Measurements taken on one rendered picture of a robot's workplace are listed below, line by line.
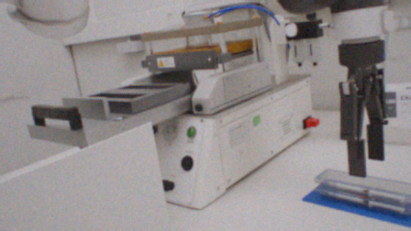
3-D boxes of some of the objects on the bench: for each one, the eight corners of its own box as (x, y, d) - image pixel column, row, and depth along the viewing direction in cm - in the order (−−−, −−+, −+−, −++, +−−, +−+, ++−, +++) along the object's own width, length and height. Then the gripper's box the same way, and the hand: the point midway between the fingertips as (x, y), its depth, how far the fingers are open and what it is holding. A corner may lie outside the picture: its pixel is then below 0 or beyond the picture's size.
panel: (106, 183, 98) (117, 112, 100) (193, 207, 78) (205, 117, 80) (100, 183, 96) (112, 111, 98) (186, 207, 77) (199, 116, 78)
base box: (225, 125, 138) (218, 78, 134) (325, 133, 113) (320, 76, 109) (103, 183, 99) (88, 120, 95) (214, 215, 75) (202, 132, 71)
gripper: (363, 35, 73) (370, 147, 79) (309, 50, 60) (321, 185, 65) (404, 32, 68) (407, 151, 73) (356, 48, 54) (364, 194, 60)
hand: (366, 153), depth 69 cm, fingers open, 8 cm apart
